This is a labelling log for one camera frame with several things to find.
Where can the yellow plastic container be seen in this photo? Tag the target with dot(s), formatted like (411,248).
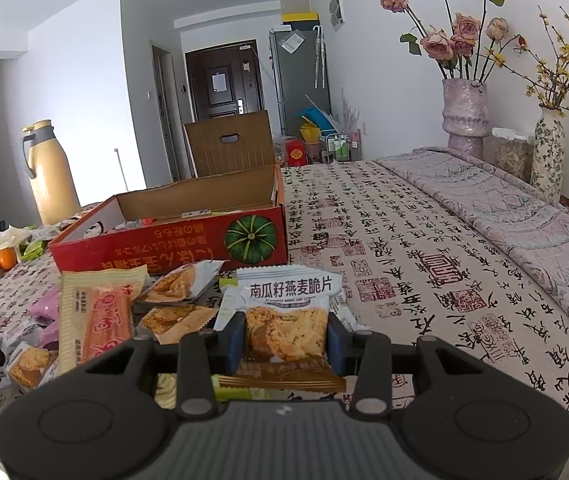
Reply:
(309,134)

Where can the dried pink roses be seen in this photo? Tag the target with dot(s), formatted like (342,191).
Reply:
(437,45)

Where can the yellow green snack packet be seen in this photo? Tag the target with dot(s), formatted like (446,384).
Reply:
(169,392)

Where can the mop pole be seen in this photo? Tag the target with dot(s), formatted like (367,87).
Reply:
(120,170)

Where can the blue dustpan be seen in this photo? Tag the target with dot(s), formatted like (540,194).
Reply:
(314,117)

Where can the white folded umbrella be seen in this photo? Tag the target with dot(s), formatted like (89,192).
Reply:
(319,55)

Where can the red gift box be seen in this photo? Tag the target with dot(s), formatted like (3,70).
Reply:
(295,152)

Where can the calligraphy printed tablecloth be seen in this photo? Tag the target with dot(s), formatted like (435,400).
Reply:
(389,240)

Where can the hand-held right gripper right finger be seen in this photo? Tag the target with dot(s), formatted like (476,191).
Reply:
(337,342)

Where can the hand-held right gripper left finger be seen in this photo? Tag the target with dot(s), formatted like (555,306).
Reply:
(234,342)

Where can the yellow and black box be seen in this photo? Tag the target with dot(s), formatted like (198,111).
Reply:
(300,20)

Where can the grey interior door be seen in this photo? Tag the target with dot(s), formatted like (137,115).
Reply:
(164,110)

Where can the yellow blossom branches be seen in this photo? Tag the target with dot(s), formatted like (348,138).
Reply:
(561,67)

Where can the clear plastic jar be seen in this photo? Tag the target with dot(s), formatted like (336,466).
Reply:
(511,157)

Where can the pink snack packet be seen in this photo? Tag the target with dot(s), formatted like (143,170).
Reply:
(47,307)

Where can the orange mandarin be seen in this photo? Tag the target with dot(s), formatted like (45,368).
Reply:
(7,258)

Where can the grey patterned blanket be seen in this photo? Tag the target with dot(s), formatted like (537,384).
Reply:
(514,220)

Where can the white oat crisp packet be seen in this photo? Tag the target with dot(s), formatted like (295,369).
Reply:
(284,320)
(174,322)
(179,282)
(29,365)

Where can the dark brown entrance door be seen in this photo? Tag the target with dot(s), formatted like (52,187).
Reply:
(224,75)

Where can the grey refrigerator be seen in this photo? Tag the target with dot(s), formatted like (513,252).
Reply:
(297,80)

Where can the floral white vase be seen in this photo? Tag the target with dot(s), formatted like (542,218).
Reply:
(546,155)

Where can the green snack packets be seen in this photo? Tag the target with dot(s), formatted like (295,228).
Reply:
(33,251)

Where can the long beige orange snack packet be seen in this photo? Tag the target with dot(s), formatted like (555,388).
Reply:
(97,320)

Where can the yellow thermos jug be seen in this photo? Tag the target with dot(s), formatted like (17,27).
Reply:
(54,175)

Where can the red cardboard box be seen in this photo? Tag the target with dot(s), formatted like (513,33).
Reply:
(174,247)

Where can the pink textured vase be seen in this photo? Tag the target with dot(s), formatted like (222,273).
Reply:
(464,110)

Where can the crumpled cream plastic bag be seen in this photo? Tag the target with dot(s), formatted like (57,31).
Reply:
(12,237)

